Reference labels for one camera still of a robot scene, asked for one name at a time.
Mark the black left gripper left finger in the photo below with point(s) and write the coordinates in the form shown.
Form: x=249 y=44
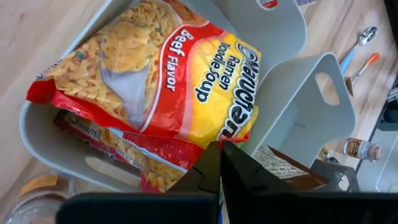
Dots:
x=140 y=208

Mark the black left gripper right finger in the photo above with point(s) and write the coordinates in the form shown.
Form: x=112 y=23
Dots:
x=280 y=208

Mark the brown seasoning packet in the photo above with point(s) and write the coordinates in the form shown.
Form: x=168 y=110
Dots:
x=280 y=165

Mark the lime chili ramen packet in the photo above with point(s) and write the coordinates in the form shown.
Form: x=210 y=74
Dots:
x=149 y=155

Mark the polished steel spoon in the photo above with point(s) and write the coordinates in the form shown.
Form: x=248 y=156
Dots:
x=333 y=159

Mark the beef flavor ramen packet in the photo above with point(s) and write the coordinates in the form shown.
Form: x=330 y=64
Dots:
x=186 y=93

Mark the light grey plastic bin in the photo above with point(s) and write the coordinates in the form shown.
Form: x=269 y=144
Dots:
x=298 y=124
x=273 y=37

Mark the small spice bottle tan cap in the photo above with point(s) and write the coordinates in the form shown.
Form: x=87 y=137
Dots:
x=357 y=149

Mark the glass jar red lid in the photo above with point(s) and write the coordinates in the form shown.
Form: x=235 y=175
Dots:
x=34 y=199

